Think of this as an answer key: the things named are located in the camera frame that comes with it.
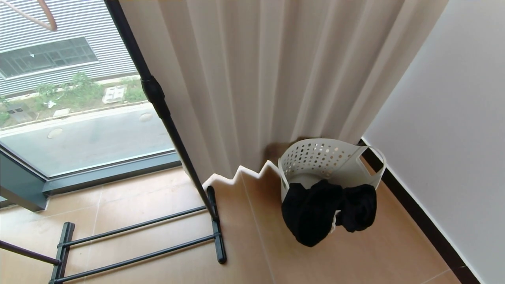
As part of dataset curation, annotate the pink clothes hanger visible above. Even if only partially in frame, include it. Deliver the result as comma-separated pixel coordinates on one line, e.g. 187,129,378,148
6,0,58,32

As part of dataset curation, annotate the heap of clothes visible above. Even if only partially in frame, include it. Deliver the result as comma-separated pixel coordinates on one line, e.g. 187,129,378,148
281,179,377,248

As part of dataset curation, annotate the white laundry basket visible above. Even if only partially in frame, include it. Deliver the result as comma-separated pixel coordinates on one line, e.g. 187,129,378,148
278,138,387,221

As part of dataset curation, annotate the black clothes rack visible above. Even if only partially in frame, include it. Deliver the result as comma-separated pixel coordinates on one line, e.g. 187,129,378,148
0,0,227,284

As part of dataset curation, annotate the beige curtain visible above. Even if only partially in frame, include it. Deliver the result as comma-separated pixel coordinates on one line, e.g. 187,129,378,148
118,0,449,186

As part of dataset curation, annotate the window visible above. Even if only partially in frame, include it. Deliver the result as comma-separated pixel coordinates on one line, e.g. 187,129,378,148
0,0,182,211

